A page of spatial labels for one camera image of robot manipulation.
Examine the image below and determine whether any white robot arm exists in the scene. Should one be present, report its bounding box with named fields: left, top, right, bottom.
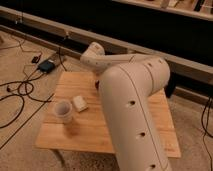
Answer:
left=80, top=42, right=172, bottom=171

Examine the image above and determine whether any dark red ceramic bowl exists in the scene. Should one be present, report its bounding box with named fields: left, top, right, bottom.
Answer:
left=95, top=80, right=99, bottom=90

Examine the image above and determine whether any wooden table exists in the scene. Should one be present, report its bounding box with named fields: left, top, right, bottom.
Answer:
left=35, top=72, right=181, bottom=158

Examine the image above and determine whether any clear plastic cup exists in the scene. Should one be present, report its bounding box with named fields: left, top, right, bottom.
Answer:
left=53, top=100, right=73, bottom=123

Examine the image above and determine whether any black power adapter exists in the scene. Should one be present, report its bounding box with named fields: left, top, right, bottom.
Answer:
left=38, top=60, right=55, bottom=73

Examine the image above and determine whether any small black plug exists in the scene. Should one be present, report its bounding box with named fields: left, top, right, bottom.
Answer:
left=31, top=56, right=41, bottom=63

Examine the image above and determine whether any metal table leg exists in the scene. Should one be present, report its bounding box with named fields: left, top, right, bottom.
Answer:
left=52, top=149, right=66, bottom=167

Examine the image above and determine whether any black floor cable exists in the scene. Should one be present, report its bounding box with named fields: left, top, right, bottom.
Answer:
left=0, top=63, right=56, bottom=151

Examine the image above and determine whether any black cable right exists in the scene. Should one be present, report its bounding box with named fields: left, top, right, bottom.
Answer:
left=199, top=96, right=213, bottom=171

